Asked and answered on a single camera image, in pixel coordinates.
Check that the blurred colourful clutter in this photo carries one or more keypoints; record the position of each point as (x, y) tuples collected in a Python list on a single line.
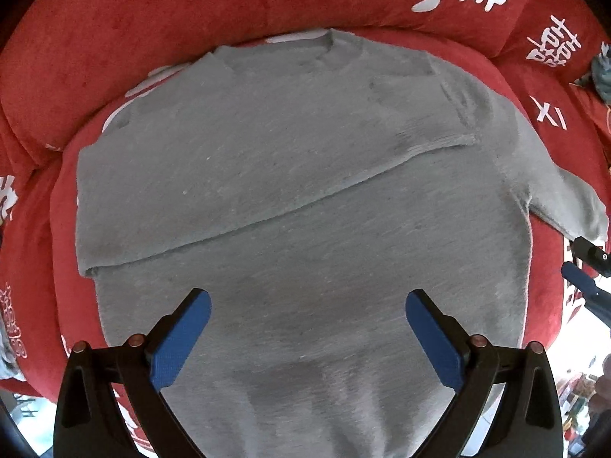
[(587, 391)]

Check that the grey-green crumpled cloth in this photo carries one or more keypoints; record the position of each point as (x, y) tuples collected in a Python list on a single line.
[(602, 74)]

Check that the red printed sofa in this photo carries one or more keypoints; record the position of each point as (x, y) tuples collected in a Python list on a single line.
[(143, 33)]

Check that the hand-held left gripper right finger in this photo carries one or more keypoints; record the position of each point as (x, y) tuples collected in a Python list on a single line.
[(437, 338)]

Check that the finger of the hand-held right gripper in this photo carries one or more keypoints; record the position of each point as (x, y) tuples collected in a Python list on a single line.
[(594, 255), (580, 277)]

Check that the grey knit sweater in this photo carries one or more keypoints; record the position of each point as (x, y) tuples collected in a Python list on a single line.
[(305, 176)]

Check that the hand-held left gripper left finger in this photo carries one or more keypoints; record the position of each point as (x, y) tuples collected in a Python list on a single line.
[(179, 338)]

